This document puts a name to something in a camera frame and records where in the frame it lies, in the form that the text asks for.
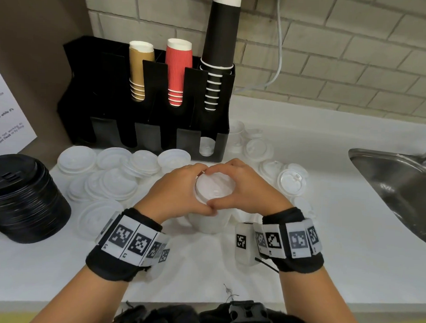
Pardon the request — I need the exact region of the person's left hand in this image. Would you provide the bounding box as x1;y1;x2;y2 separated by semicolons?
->
132;160;220;227

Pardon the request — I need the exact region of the person's right hand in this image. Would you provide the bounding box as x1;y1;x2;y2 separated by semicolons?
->
202;157;296;217

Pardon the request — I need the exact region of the pile of white cup lids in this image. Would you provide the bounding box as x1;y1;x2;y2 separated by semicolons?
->
54;114;319;247

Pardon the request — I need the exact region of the black cup and lid organizer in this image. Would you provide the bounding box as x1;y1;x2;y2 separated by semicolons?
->
55;34;238;162

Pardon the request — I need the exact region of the stack of black lids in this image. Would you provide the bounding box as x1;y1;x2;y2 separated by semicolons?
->
0;153;74;246

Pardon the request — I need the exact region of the person's right forearm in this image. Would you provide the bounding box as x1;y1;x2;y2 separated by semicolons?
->
277;265;370;323

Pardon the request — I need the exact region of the right marker wristband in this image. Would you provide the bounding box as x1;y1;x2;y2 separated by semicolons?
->
252;205;327;275

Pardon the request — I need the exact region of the marker wristband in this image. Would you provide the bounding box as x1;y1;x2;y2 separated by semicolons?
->
85;205;173;284
252;205;327;275

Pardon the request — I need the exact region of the left marker wristband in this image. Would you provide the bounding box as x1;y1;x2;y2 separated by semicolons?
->
85;205;173;284

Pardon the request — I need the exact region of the stack of red paper cups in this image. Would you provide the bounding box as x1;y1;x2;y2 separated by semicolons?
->
163;38;194;108

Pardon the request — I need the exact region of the stack of gold paper cups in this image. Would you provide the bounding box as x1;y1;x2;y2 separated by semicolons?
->
127;40;157;103

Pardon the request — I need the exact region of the steel sink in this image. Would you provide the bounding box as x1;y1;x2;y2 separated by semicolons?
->
345;147;426;247

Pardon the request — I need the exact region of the stack of black paper cups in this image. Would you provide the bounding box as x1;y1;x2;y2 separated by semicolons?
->
198;0;242;113

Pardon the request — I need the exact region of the microwave safety poster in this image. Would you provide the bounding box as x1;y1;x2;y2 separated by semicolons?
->
0;61;40;160

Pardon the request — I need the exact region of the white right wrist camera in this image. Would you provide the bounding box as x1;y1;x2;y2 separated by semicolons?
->
233;221;262;267

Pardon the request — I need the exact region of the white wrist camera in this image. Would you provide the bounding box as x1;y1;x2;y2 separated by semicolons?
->
233;221;262;267
144;246;171;281

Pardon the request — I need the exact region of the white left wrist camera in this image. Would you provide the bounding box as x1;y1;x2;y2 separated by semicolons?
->
144;246;171;281

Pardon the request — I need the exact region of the black right camera cable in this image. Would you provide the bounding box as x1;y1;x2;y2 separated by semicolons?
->
254;257;281;274

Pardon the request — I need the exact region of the black chest camera mount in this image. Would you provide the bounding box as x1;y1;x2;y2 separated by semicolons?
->
113;295;317;323

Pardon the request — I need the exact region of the white power cable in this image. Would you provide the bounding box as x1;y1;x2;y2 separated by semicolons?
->
234;0;285;94

